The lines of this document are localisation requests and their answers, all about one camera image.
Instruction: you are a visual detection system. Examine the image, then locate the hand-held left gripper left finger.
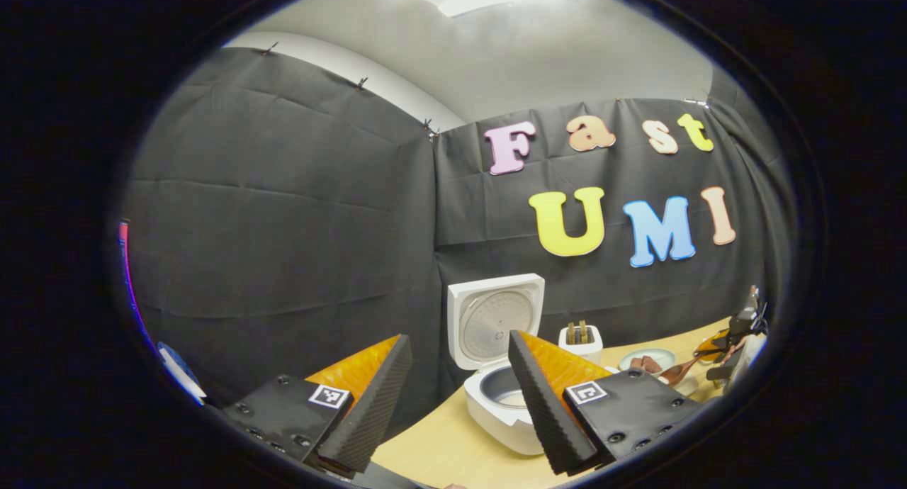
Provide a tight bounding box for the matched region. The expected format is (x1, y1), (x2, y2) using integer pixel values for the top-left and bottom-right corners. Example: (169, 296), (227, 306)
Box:
(216, 333), (413, 476)

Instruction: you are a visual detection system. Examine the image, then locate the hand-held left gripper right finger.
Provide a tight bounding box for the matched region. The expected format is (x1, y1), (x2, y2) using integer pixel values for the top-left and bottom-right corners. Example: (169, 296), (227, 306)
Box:
(508, 329), (709, 476)

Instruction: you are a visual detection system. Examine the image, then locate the wooden spoon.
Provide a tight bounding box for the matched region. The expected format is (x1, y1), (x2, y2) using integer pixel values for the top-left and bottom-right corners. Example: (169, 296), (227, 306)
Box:
(658, 353), (702, 387)

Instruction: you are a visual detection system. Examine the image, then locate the white rice cooker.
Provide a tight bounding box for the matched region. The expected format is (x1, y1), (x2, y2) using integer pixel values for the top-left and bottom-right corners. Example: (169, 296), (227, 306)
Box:
(446, 273), (548, 456)

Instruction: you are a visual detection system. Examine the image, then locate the pale green plate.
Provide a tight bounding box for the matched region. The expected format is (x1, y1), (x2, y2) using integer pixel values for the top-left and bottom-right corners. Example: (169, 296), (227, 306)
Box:
(619, 347), (677, 376)

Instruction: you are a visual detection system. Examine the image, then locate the white toaster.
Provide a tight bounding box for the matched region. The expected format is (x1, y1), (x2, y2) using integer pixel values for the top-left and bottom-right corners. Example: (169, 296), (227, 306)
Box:
(558, 325), (604, 366)

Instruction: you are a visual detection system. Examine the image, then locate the blue and white sheet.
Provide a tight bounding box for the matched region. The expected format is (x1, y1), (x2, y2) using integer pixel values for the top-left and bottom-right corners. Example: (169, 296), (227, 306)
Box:
(156, 342), (208, 405)

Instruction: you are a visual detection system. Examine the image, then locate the black backdrop cloth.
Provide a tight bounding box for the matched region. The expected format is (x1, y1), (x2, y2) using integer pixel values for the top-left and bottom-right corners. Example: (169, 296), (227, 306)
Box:
(120, 46), (791, 412)

